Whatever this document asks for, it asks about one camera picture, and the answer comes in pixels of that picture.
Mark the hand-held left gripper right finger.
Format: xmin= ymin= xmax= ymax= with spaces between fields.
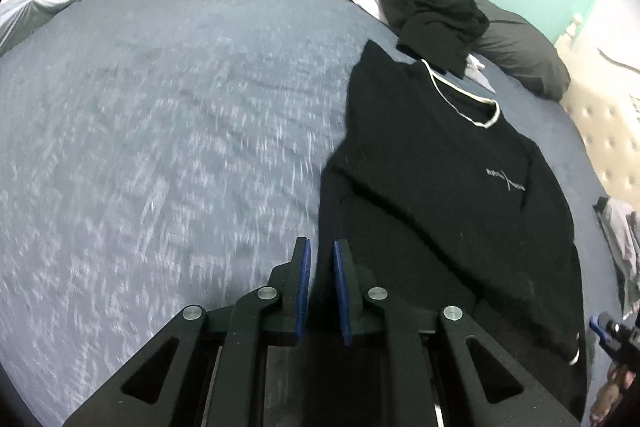
xmin=333 ymin=239 xmax=581 ymax=427

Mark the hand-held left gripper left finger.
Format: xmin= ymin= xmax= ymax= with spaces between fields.
xmin=62 ymin=237 xmax=312 ymax=427

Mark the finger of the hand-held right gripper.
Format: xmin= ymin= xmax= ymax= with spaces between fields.
xmin=590 ymin=313 xmax=621 ymax=343

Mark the black sweater with white trim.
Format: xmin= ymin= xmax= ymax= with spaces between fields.
xmin=315 ymin=39 xmax=586 ymax=423

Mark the person's right hand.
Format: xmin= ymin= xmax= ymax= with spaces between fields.
xmin=590 ymin=369 xmax=626 ymax=425

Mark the cream tufted headboard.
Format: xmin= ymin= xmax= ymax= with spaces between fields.
xmin=552 ymin=14 xmax=640 ymax=208

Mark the bed with blue patterned sheet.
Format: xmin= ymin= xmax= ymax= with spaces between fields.
xmin=0 ymin=0 xmax=626 ymax=427

